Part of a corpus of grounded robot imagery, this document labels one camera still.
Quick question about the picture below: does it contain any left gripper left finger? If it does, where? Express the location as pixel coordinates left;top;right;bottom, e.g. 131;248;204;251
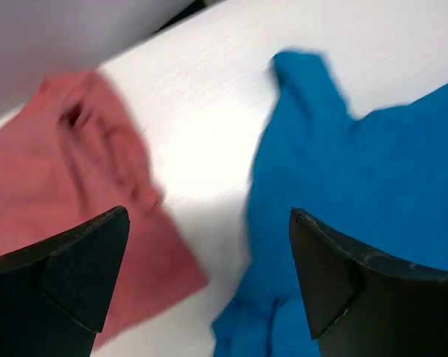
0;206;130;357

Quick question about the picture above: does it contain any blue t-shirt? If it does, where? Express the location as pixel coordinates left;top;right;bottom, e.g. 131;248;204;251
212;51;448;356

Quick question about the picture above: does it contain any folded salmon pink t-shirt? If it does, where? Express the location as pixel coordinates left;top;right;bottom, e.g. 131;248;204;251
0;71;207;348

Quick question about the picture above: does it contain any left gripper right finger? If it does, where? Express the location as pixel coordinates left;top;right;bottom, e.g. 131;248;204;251
290;209;448;356

